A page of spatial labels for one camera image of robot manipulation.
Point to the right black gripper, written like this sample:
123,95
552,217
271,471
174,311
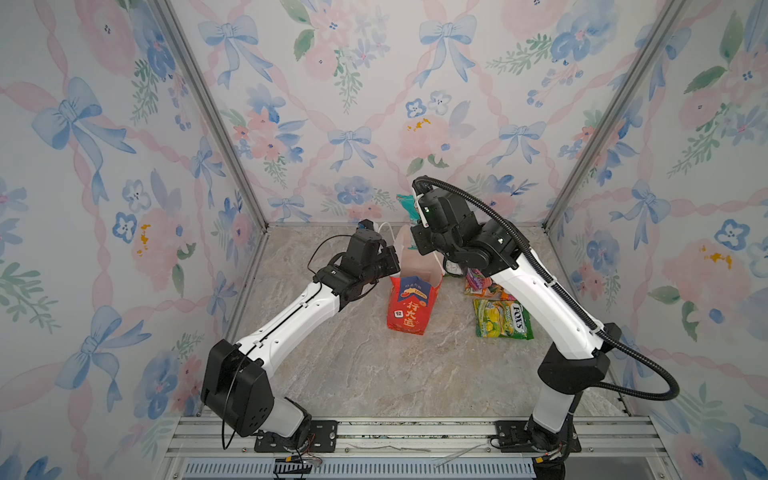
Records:
419,238

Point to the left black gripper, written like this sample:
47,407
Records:
391,259

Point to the teal snack pack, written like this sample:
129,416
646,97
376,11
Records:
409,204

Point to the red paper bag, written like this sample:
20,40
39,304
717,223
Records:
415,288

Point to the yellow green candy pack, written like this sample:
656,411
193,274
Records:
502,319

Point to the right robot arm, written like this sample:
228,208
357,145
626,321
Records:
443,205

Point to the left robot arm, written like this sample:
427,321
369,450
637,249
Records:
237,381

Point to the pink fruit candy pack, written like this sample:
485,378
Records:
482,287

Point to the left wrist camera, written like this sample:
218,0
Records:
366,225

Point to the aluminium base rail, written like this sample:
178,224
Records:
420,448

